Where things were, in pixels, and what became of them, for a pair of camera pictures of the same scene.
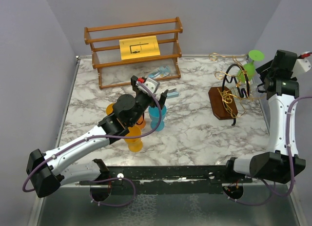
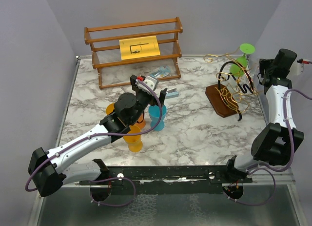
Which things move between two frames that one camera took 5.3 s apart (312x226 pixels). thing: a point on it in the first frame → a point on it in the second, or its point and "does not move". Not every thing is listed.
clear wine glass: x=255 y=82 → x=255 y=64
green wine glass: x=254 y=55 → x=236 y=69
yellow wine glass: x=133 y=139 does not move
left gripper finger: x=133 y=80 does not move
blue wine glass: x=154 y=113 does not move
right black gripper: x=264 y=70 does not move
